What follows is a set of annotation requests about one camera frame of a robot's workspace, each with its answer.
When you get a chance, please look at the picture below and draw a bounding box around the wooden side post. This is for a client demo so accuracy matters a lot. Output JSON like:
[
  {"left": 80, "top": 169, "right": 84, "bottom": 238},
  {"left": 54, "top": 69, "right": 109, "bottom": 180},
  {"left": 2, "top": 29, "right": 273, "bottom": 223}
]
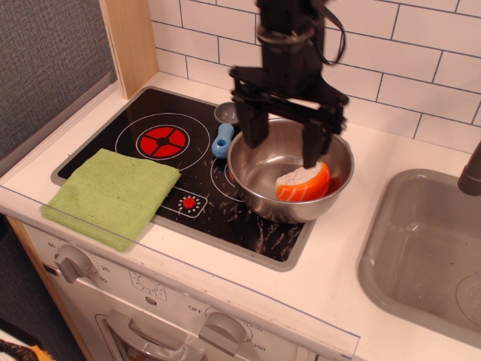
[{"left": 99, "top": 0, "right": 159, "bottom": 99}]

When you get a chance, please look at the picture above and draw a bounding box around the red stove button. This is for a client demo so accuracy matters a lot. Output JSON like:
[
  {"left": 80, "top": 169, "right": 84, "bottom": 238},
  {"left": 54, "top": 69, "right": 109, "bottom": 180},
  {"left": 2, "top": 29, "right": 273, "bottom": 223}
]
[{"left": 182, "top": 197, "right": 197, "bottom": 210}]

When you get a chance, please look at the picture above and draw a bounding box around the stainless steel pot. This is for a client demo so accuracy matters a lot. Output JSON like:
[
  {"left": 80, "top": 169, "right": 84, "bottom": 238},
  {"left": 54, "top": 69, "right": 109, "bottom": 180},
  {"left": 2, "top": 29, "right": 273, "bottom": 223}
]
[{"left": 227, "top": 118, "right": 354, "bottom": 224}]

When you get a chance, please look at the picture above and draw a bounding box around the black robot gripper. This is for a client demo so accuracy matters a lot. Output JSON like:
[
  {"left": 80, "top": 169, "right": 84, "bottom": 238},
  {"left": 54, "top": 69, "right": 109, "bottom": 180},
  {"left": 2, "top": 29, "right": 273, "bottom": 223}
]
[{"left": 230, "top": 28, "right": 349, "bottom": 168}]

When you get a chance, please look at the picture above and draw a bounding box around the grey scoop with blue handle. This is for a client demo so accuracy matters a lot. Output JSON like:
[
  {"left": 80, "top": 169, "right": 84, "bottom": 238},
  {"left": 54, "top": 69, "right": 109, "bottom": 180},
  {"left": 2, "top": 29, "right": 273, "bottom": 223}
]
[{"left": 211, "top": 102, "right": 239, "bottom": 159}]

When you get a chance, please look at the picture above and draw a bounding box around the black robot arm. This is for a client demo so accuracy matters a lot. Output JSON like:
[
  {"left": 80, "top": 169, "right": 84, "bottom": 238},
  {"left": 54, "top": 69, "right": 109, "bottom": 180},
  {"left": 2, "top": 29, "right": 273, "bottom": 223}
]
[{"left": 230, "top": 1, "right": 349, "bottom": 168}]

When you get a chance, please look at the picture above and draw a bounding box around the grey toy sink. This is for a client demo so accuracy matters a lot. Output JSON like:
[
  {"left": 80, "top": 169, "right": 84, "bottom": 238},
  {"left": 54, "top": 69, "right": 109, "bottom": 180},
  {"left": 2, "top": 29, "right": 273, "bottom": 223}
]
[{"left": 358, "top": 169, "right": 480, "bottom": 347}]

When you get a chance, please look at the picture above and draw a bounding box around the grey oven knob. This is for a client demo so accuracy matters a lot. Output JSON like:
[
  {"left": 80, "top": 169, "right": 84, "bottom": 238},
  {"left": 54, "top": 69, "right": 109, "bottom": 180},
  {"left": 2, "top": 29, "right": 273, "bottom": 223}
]
[{"left": 198, "top": 312, "right": 247, "bottom": 356}]

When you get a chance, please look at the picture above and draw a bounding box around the grey faucet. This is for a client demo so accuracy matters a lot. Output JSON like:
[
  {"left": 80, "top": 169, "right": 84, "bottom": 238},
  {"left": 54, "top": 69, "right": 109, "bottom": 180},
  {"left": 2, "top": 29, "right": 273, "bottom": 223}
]
[{"left": 457, "top": 143, "right": 481, "bottom": 196}]

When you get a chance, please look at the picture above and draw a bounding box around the black cable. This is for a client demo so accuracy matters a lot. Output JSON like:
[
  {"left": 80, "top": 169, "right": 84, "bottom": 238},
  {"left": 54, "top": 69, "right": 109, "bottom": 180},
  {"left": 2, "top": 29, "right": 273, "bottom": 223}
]
[{"left": 317, "top": 0, "right": 346, "bottom": 67}]

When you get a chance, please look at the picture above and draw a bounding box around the green cloth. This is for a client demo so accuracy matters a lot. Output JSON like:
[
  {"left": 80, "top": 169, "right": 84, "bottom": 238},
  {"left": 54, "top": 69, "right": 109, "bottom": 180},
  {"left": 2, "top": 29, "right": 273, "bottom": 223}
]
[{"left": 41, "top": 149, "right": 180, "bottom": 252}]

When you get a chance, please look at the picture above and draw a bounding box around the black toy stovetop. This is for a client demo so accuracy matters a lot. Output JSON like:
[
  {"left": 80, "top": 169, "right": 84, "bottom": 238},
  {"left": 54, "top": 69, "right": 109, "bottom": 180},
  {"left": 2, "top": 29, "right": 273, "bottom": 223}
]
[{"left": 51, "top": 87, "right": 313, "bottom": 272}]

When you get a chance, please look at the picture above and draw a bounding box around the orange salmon sushi toy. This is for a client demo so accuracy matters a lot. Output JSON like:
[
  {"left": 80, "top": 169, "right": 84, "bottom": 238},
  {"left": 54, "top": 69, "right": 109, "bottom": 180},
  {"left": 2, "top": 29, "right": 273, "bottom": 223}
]
[{"left": 275, "top": 162, "right": 331, "bottom": 202}]

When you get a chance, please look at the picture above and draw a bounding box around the grey oven door handle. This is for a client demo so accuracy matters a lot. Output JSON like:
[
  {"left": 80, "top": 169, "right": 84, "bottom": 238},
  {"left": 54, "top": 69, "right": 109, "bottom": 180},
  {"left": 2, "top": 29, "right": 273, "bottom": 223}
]
[{"left": 106, "top": 311, "right": 204, "bottom": 360}]

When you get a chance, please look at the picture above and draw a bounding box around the grey timer knob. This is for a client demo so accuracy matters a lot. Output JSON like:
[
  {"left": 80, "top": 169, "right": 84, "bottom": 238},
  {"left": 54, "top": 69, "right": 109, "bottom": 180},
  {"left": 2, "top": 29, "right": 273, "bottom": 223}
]
[{"left": 54, "top": 244, "right": 92, "bottom": 284}]

